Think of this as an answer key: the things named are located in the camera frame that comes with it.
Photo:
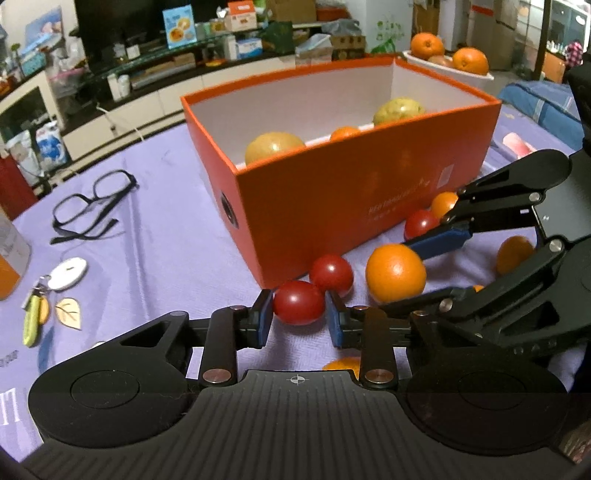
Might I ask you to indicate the blue and white bag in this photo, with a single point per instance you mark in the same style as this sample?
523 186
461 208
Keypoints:
51 147

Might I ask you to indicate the small blue white box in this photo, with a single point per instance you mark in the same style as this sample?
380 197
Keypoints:
249 48

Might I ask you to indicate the white jar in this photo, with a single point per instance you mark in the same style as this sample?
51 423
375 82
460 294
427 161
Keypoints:
117 87

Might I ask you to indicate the large orange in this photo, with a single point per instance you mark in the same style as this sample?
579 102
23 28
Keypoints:
395 272

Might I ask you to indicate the dark green bag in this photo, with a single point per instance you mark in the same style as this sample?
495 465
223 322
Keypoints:
277 39

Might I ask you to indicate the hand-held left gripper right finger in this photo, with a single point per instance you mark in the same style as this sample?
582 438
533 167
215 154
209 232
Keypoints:
334 323

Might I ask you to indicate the orange cardboard box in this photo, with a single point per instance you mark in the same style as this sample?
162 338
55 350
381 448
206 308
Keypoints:
323 198

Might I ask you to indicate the orange and white carton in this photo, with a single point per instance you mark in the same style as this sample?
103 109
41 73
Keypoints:
240 18

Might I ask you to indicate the brown cardboard box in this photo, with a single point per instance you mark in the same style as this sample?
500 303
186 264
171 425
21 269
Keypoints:
291 9

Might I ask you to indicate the blue snack box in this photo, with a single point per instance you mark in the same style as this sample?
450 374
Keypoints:
178 27

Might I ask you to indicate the white plastic bag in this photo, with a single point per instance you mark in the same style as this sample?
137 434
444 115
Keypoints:
21 154

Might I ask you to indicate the white bowl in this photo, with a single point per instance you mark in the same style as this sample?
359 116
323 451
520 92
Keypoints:
461 82

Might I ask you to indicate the blue quilted cover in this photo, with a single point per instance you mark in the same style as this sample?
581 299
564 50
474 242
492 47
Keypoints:
531 104

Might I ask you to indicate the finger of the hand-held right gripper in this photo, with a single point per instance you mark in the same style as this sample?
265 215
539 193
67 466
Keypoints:
429 299
443 242

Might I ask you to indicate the red shopping bag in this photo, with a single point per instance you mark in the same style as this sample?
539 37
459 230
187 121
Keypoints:
14 189

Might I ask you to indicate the stacked printed cartons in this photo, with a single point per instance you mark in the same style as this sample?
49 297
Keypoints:
330 46

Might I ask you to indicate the orange with stem dimple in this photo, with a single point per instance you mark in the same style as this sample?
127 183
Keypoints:
470 61
427 46

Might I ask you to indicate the white round disc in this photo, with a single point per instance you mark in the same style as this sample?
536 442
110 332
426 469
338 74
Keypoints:
67 274

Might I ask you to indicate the black eyeglasses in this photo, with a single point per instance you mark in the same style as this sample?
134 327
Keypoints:
97 194

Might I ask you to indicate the white cabinet with glass door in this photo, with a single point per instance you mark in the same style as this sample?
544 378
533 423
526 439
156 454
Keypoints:
53 101

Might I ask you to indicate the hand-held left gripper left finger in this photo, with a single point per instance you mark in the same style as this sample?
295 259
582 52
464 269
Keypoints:
264 318

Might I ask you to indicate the red tomato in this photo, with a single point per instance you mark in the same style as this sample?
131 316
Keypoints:
420 224
298 302
332 272

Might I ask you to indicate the purple tablecloth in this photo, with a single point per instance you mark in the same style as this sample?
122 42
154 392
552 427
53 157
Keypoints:
161 221

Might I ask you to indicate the orange-labelled can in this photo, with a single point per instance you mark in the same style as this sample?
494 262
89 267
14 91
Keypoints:
11 263

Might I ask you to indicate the black television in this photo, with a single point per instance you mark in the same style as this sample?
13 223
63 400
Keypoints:
129 18

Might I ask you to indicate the brown round fruit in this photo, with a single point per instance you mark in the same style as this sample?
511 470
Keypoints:
441 61

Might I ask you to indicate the white TV stand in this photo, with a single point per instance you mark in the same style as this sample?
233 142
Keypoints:
138 110

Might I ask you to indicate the leaf-shaped tag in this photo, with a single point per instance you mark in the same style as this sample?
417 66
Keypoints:
68 314

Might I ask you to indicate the yellow-green pear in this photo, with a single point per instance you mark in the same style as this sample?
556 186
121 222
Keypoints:
397 110

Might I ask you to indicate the brownish yellow pear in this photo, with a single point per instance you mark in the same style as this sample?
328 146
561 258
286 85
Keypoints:
272 145

